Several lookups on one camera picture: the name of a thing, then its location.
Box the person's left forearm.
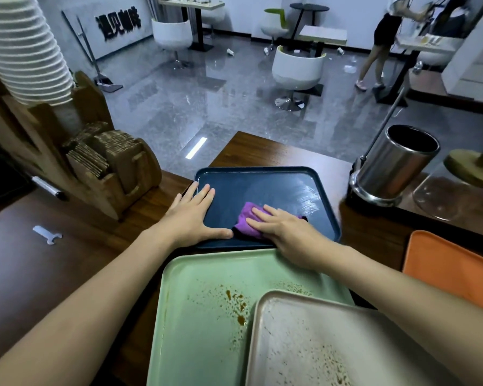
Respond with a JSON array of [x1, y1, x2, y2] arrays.
[[0, 221, 178, 386]]

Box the stack of white paper cups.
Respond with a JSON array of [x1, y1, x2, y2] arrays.
[[0, 0, 75, 107]]

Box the stack of cardboard cup sleeves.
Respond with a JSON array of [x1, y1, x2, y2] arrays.
[[62, 121, 143, 179]]

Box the wooden counter organizer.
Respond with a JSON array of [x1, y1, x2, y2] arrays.
[[0, 60, 162, 221]]

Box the black marker pen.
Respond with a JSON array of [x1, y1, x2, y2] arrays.
[[30, 175, 69, 202]]

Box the person's right forearm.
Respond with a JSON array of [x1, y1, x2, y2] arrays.
[[316, 243, 483, 386]]

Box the person's right hand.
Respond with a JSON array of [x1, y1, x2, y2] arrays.
[[246, 204, 329, 271]]

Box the stained light green tray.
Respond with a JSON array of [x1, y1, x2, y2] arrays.
[[147, 249, 357, 386]]

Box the white tub chair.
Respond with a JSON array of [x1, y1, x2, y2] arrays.
[[152, 18, 193, 69], [272, 45, 327, 112]]

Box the person's left hand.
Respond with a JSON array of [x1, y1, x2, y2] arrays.
[[160, 181, 234, 250]]

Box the broom with dustpan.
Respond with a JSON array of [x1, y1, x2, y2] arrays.
[[61, 11, 124, 94]]

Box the stainless steel cylinder container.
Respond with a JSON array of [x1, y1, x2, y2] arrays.
[[349, 124, 441, 208]]

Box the square light top table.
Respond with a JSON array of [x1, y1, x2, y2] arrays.
[[298, 25, 348, 97]]

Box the orange tray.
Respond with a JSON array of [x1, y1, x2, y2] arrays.
[[402, 230, 483, 316]]

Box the black lettered wall sign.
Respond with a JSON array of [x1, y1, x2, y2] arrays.
[[94, 6, 142, 37]]

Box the round black table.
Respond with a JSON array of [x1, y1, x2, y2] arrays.
[[289, 2, 330, 49]]

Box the glass jar with wooden lid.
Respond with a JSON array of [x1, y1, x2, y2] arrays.
[[412, 149, 483, 221]]

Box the thin metal rod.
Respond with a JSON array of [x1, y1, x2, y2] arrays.
[[360, 86, 407, 162]]

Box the light top table with black leg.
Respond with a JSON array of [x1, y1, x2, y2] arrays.
[[378, 33, 457, 107]]

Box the white and green chair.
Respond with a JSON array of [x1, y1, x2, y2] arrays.
[[260, 8, 290, 51]]

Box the white cabinet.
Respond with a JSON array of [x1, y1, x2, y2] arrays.
[[441, 4, 483, 103]]

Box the dark blue tray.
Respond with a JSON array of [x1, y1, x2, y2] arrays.
[[184, 166, 342, 250]]

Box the light top rectangular table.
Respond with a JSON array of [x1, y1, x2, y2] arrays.
[[159, 0, 225, 53]]

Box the stained beige tray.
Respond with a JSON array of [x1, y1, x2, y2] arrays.
[[246, 290, 463, 386]]

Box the small white plastic wrench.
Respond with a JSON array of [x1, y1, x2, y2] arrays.
[[32, 226, 63, 246]]

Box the purple cleaning cloth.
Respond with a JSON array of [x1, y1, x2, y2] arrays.
[[233, 202, 308, 240]]

